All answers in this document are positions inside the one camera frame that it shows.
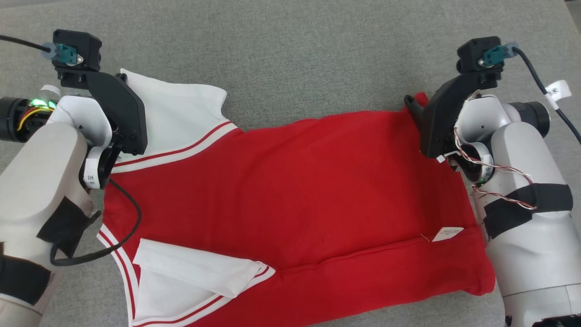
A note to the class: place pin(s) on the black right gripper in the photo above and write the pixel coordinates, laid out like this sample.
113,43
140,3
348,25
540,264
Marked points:
438,127

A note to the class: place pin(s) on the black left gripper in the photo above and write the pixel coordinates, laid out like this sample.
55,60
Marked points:
125,118

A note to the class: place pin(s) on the red white basketball jersey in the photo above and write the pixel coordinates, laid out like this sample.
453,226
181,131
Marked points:
308,190

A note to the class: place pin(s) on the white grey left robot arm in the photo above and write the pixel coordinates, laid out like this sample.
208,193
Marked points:
36,172

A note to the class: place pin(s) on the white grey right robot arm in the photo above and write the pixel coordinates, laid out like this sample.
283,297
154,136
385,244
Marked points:
531,254

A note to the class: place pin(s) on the grey fabric sofa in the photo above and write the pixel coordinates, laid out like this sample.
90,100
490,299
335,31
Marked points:
290,45

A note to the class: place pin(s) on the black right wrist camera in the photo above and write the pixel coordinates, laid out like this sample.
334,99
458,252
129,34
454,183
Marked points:
472,54

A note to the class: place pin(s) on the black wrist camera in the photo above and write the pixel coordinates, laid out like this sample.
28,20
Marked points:
86,47
472,54

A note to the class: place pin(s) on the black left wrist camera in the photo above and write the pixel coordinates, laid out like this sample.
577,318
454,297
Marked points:
86,47

